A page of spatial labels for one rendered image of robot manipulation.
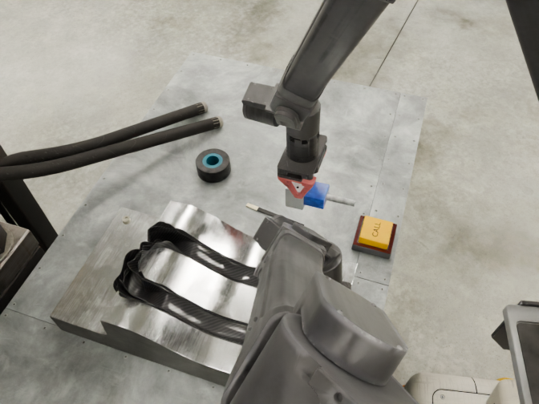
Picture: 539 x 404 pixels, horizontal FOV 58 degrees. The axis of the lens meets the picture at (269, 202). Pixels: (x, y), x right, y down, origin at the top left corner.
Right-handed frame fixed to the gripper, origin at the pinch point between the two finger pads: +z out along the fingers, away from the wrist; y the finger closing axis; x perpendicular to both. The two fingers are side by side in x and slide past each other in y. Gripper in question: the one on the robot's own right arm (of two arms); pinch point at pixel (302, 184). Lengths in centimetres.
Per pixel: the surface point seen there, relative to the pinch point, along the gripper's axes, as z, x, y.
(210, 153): 10.5, -26.2, -11.9
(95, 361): 14.1, -27.1, 39.4
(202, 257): 3.7, -13.3, 18.9
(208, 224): 2.5, -14.6, 12.5
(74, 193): 90, -118, -41
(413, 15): 94, 3, -232
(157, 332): 2.7, -14.0, 34.6
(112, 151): 4.1, -44.2, -0.9
